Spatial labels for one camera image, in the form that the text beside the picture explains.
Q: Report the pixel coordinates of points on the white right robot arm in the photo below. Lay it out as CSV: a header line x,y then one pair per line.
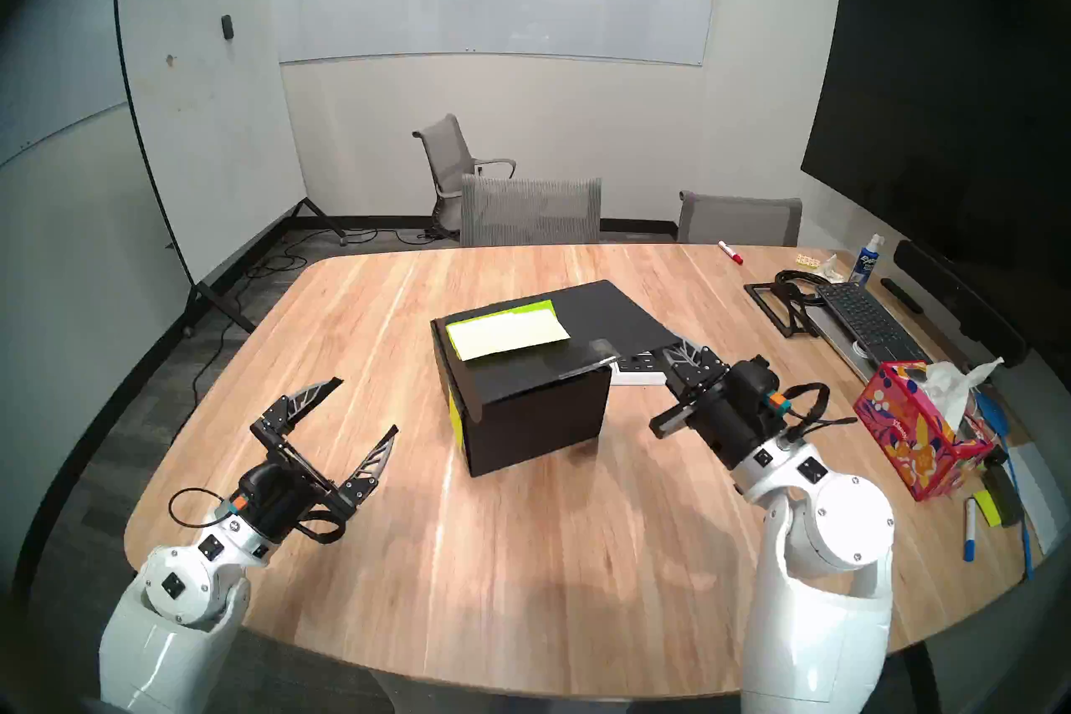
x,y
820,603

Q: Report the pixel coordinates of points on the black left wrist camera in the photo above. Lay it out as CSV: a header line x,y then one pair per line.
x,y
262,484

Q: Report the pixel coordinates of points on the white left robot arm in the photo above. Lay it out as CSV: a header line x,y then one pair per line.
x,y
167,620

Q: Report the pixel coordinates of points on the grey office chair with armrests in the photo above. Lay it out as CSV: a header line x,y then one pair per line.
x,y
443,148

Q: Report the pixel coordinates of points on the grey mesh chair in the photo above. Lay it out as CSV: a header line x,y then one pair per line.
x,y
531,214

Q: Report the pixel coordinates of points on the red whiteboard marker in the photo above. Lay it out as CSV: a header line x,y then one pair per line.
x,y
730,252

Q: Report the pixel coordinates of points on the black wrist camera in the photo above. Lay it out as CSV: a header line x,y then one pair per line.
x,y
262,484
750,375

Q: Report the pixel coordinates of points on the black cardboard box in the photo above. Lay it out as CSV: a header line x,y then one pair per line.
x,y
535,411

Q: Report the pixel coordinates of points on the black remote control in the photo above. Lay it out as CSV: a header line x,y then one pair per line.
x,y
899,295

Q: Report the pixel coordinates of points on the large black wall screen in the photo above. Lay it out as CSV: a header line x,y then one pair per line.
x,y
929,93

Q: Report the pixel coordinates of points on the red floral tissue box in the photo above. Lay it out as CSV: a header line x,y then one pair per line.
x,y
908,428

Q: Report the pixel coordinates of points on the yellow sticky note pad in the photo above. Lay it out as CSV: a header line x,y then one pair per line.
x,y
987,509

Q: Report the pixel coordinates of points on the whiteboard cleaner spray bottle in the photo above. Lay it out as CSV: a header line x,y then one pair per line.
x,y
862,267

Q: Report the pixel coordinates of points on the silver table power outlet panel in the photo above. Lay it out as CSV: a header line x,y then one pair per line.
x,y
640,367

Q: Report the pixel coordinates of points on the rolling whiteboard on black stand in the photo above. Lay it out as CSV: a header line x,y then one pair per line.
x,y
209,127

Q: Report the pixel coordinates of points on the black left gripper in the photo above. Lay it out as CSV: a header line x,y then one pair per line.
x,y
304,505

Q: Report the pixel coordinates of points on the grey fabric chair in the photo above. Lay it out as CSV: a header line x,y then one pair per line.
x,y
736,220

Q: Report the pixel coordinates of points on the yellow rectangular box sticker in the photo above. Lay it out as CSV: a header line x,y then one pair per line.
x,y
456,418

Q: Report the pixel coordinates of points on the blue whiteboard marker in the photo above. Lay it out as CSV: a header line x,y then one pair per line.
x,y
969,528

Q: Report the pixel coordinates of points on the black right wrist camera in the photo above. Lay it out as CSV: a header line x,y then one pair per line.
x,y
750,375

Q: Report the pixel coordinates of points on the black video bar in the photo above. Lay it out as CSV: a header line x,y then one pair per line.
x,y
954,300

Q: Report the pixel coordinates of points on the black keyboard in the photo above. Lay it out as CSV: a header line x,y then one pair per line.
x,y
866,321
849,358

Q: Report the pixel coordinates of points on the neon green sticky note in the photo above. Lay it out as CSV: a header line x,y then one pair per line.
x,y
527,307

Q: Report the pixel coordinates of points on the crumpled white tissue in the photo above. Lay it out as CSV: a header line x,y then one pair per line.
x,y
831,267

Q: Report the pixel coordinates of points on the large black whiteboard eraser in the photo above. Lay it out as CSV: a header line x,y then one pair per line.
x,y
1004,495

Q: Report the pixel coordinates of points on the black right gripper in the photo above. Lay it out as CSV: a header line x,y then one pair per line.
x,y
740,428

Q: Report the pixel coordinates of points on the small yellow packet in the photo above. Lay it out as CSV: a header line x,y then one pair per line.
x,y
807,259

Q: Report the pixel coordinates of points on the bright yellow sticky note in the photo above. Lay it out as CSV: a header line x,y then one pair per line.
x,y
506,336

